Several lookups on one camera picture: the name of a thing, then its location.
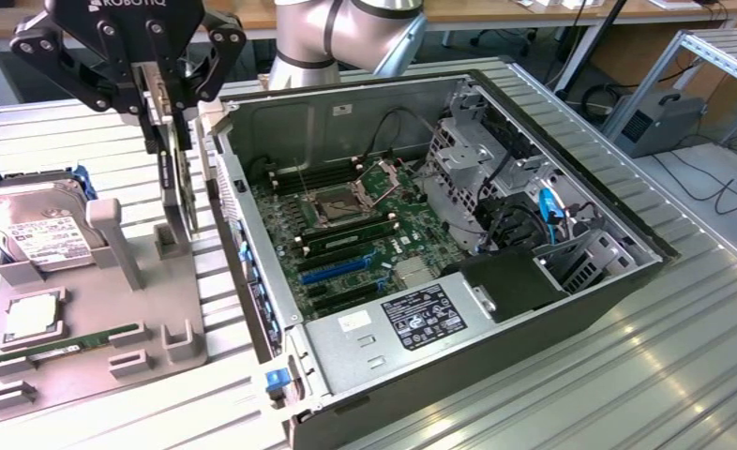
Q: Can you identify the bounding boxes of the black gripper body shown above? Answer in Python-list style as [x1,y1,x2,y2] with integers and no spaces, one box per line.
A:
[43,0,210,66]

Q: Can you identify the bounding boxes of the graphics card with black fan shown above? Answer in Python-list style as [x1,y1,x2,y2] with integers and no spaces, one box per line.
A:
[131,63,201,241]

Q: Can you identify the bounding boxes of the black RAM slot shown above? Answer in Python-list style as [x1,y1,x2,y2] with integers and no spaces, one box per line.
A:
[270,166,366,197]
[290,213,393,245]
[266,157,362,185]

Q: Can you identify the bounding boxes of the silver hard disk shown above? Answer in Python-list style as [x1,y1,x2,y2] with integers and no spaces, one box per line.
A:
[0,180,109,273]

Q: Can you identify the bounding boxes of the CPU socket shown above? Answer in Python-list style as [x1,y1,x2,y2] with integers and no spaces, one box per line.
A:
[304,187,368,229]

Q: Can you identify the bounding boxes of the metal socket cover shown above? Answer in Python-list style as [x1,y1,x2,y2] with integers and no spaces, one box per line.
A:
[350,158,400,210]

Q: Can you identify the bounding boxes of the silver disk bay cage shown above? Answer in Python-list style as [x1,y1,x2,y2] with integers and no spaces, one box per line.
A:
[422,116,568,207]

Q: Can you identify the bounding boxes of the RAM stick with white label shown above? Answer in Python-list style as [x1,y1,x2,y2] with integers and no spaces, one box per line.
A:
[301,224,400,258]

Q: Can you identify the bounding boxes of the long wooden desk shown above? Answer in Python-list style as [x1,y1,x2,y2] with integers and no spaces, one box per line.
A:
[422,0,737,90]

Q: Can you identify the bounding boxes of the green motherboard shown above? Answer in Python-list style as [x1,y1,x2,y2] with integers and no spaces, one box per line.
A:
[241,157,468,324]

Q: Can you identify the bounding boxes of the small black chair base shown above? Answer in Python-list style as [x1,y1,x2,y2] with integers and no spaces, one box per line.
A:
[441,27,537,48]

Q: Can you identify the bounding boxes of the black expansion slot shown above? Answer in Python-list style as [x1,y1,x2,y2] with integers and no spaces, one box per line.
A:
[313,290,386,318]
[294,247,368,274]
[308,280,378,306]

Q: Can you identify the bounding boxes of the blue expansion slot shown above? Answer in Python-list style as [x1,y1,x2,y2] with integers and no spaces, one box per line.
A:
[300,259,372,287]

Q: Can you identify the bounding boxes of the silver chipset heat sink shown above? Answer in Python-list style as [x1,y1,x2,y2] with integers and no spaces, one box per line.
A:
[394,260,434,287]

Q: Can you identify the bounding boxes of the CPU chip with silver lid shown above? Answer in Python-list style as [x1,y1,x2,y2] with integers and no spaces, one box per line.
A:
[2,294,62,343]

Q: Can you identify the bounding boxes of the grey parts rack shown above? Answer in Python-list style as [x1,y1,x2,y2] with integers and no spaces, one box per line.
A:
[0,196,209,427]

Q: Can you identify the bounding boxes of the black slanted stand pole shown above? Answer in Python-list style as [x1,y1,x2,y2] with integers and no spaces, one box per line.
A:
[564,0,628,90]

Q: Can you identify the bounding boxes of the green RAM stick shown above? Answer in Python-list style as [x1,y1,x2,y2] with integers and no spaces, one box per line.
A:
[0,322,141,366]

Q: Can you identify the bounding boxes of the silver power supply unit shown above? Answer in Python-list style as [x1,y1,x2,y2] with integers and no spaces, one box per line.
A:
[290,273,500,399]

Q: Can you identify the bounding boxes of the blue case latch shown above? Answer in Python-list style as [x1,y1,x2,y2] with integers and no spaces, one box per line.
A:
[261,368,290,393]

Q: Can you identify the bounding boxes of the grey controller box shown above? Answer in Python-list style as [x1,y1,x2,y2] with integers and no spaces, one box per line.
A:
[604,93,709,158]

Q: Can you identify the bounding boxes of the open black PC case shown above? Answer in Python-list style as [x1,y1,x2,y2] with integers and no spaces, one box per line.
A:
[189,67,681,450]

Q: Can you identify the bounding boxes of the blue disk bracket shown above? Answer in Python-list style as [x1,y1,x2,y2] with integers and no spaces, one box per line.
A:
[0,158,98,203]

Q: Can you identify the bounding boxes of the black looped wire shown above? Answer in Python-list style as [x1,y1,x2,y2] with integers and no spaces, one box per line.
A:
[364,107,436,163]

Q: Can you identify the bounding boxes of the black power wire bundle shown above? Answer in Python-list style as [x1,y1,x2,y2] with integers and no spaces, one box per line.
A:
[470,180,572,257]

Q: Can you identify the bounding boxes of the black coiled cable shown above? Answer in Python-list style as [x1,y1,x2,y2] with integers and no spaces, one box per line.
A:
[583,83,625,116]

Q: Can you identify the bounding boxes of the blue disk wire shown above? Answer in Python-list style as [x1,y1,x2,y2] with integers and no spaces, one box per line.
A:
[536,187,563,245]

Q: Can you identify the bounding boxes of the black plastic air duct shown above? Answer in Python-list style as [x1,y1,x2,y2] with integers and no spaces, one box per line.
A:
[438,247,572,324]

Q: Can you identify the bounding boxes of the aluminium profile frame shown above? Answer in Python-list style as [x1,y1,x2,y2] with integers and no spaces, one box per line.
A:
[597,25,737,146]

